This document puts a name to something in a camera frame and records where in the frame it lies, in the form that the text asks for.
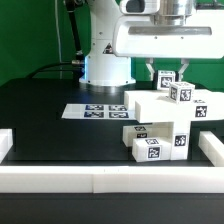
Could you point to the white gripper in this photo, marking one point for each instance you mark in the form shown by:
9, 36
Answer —
202, 36

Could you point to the white chair back frame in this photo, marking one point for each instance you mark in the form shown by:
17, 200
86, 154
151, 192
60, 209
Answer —
151, 106

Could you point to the white chair seat part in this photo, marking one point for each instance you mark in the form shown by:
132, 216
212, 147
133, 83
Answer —
178, 133

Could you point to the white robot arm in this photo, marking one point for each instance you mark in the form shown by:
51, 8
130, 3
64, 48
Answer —
105, 70

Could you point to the white right fence bar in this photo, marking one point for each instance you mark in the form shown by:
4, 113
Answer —
212, 147

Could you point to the white fence bar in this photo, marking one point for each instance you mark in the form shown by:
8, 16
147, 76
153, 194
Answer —
6, 142
212, 147
76, 179

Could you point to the white front fence bar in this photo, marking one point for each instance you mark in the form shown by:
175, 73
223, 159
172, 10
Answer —
76, 179

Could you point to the white left fence bar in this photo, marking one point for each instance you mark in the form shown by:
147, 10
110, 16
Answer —
6, 142

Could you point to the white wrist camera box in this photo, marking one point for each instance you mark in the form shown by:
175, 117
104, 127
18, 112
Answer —
139, 7

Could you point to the white marker base plate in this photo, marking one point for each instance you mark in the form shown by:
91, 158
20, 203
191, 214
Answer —
97, 111

